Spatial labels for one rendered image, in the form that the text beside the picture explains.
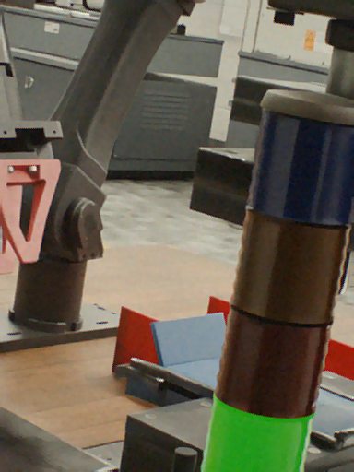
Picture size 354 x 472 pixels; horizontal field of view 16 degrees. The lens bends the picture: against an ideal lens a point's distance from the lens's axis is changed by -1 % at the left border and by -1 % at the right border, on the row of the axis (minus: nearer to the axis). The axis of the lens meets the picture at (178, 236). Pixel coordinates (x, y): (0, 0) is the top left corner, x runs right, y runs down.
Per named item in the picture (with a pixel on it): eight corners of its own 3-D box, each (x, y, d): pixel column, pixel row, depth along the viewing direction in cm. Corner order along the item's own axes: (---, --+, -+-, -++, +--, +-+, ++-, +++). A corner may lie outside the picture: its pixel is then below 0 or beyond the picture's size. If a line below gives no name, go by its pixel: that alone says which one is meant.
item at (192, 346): (212, 352, 85) (219, 311, 85) (395, 424, 76) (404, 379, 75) (143, 363, 80) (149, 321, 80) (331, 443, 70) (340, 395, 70)
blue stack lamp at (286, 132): (289, 198, 46) (304, 110, 45) (372, 222, 43) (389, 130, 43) (224, 200, 43) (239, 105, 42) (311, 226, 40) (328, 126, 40)
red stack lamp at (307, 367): (257, 376, 47) (273, 293, 46) (336, 408, 45) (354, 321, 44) (192, 390, 44) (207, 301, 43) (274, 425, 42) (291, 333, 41)
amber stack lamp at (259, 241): (273, 289, 46) (289, 202, 46) (355, 317, 44) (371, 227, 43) (207, 297, 43) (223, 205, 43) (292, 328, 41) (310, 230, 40)
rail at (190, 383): (170, 407, 79) (175, 370, 78) (335, 479, 70) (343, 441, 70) (163, 407, 78) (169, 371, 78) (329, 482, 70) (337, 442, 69)
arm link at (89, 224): (79, 201, 105) (117, 197, 110) (3, 181, 110) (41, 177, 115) (70, 272, 107) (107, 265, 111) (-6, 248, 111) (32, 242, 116)
